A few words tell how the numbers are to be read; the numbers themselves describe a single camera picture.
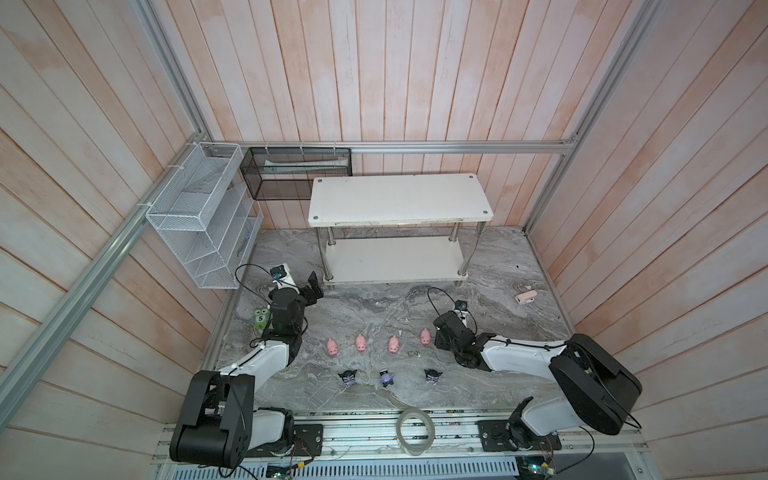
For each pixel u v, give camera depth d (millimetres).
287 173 1019
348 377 791
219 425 414
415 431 766
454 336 701
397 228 1234
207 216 717
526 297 981
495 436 726
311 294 790
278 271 731
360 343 880
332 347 879
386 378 809
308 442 732
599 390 444
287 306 648
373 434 755
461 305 817
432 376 797
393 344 880
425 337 900
